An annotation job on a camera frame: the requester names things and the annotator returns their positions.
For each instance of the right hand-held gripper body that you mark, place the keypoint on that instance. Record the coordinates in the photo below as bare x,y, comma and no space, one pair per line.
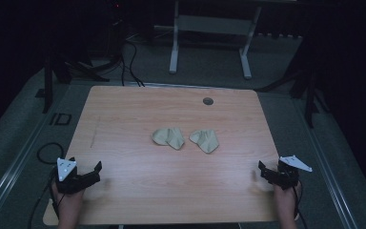
286,175

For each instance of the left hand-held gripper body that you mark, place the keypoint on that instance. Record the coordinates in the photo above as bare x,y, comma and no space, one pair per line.
66,168

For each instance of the beige sock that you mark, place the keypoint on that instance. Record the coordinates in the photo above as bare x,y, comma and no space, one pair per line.
206,140
168,137

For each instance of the person's right hand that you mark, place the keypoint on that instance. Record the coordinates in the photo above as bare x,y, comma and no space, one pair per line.
285,197

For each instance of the person's left hand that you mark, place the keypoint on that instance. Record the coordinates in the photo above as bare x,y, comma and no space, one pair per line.
69,198

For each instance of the black metal stand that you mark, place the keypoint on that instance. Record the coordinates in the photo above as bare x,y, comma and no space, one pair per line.
48,86
309,95

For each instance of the grey round table grommet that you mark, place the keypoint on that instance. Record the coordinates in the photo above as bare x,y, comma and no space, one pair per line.
207,101

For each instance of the metal floor rail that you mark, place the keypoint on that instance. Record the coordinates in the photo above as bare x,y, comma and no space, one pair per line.
327,178
16,165

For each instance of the white metal desk frame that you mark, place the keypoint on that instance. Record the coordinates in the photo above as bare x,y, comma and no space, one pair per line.
209,24

